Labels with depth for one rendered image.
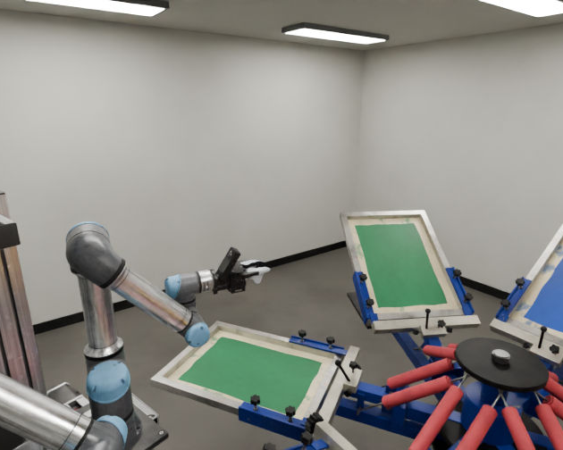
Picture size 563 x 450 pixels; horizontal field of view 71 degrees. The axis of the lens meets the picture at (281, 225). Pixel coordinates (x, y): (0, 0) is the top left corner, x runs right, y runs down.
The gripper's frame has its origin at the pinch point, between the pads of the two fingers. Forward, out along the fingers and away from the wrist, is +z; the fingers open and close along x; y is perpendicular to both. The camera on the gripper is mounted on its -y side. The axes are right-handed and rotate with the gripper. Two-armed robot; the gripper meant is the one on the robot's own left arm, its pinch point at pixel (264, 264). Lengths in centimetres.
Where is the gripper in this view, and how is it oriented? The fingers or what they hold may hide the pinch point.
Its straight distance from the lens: 146.4
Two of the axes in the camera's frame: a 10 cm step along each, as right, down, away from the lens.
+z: 9.0, -1.3, 4.3
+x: 4.4, 3.9, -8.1
